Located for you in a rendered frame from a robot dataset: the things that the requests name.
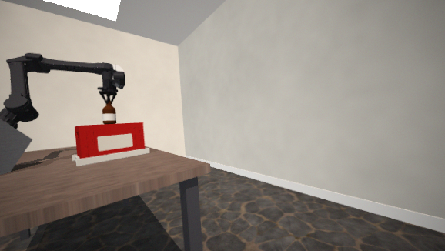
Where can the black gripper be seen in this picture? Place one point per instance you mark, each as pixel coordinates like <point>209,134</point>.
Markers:
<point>109,92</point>

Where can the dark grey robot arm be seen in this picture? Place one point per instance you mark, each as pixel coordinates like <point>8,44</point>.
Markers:
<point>17,108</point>

